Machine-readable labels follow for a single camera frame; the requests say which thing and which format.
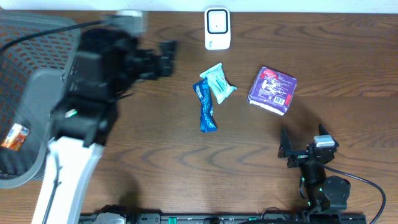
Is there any blue snack wrapper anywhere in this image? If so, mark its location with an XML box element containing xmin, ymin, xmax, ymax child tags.
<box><xmin>193</xmin><ymin>78</ymin><xmax>218</xmax><ymax>133</ymax></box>

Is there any orange small box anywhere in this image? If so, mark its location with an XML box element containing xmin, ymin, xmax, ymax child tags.
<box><xmin>1</xmin><ymin>123</ymin><xmax>30</xmax><ymax>151</ymax></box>

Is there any teal snack packet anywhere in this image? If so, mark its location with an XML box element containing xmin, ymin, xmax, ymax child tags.
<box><xmin>200</xmin><ymin>62</ymin><xmax>237</xmax><ymax>104</ymax></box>

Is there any grey plastic mesh basket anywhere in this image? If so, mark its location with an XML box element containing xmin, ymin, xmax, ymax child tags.
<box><xmin>1</xmin><ymin>29</ymin><xmax>81</xmax><ymax>189</ymax></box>

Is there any purple snack pack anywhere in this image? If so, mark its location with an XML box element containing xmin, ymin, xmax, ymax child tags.
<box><xmin>248</xmin><ymin>67</ymin><xmax>297</xmax><ymax>116</ymax></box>

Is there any white barcode scanner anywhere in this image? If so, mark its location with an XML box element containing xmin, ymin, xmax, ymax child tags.
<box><xmin>204</xmin><ymin>7</ymin><xmax>231</xmax><ymax>50</ymax></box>

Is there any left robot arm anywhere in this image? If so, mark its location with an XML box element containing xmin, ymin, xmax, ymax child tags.
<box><xmin>32</xmin><ymin>29</ymin><xmax>177</xmax><ymax>223</ymax></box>

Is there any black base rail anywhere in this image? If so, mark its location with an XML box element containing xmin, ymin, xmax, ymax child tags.
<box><xmin>78</xmin><ymin>205</ymin><xmax>366</xmax><ymax>224</ymax></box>

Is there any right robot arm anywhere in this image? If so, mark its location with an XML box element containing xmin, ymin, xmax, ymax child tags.
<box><xmin>278</xmin><ymin>125</ymin><xmax>351</xmax><ymax>223</ymax></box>

